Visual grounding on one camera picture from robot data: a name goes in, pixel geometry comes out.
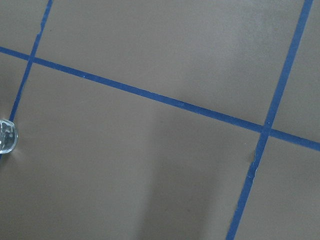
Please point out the glass sauce bottle metal spout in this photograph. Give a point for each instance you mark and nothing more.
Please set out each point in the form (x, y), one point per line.
(8, 136)

